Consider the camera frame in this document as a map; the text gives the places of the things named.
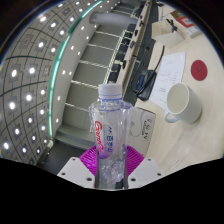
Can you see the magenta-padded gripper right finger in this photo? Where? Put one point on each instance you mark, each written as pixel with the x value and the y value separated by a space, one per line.
pixel 138 163

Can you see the row of black office chairs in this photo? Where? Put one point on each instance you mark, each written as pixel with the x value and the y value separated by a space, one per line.
pixel 125 43

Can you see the clear plastic water bottle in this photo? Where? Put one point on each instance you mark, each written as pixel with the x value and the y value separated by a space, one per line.
pixel 110 133

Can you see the white ceramic mug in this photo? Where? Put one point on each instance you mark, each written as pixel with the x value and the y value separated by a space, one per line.
pixel 183 103

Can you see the cream desk organizer box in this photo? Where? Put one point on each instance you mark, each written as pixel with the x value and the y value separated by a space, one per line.
pixel 166 36

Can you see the white printed paper sheet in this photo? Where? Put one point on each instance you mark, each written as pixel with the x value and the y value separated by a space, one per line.
pixel 170 76

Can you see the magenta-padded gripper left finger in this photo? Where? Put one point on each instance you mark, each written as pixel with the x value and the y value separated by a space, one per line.
pixel 85 163

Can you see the black marker pen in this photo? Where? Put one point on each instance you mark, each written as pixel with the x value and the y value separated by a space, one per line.
pixel 172 25

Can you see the flat round red coaster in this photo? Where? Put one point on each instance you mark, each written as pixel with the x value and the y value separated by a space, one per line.
pixel 199 70

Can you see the group of ceiling lights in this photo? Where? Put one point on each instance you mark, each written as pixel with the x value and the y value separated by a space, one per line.
pixel 30 96

